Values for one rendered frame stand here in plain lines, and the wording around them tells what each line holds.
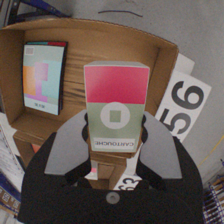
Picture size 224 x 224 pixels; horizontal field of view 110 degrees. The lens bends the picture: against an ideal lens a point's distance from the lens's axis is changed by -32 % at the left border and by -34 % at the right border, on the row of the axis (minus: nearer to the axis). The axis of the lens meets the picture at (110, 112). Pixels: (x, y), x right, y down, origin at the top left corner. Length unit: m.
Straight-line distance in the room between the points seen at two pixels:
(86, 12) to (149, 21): 0.54
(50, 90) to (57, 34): 0.15
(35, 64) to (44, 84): 0.06
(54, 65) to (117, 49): 0.15
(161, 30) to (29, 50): 1.02
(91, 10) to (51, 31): 0.83
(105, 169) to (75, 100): 0.33
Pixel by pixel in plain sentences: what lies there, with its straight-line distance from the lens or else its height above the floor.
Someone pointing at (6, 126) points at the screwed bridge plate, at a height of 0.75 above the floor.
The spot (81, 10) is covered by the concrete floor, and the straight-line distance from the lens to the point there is 1.16.
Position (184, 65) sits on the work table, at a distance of 0.35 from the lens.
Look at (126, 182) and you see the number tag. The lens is 0.42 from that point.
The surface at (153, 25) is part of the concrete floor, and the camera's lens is 1.13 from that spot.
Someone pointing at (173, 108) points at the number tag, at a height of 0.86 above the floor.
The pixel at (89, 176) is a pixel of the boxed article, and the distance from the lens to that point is 0.52.
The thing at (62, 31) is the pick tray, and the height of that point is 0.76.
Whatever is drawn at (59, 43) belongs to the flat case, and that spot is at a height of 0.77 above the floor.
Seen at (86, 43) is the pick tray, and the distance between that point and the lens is 0.29.
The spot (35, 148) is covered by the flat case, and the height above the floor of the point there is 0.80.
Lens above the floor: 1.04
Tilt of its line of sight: 60 degrees down
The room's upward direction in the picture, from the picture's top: 175 degrees counter-clockwise
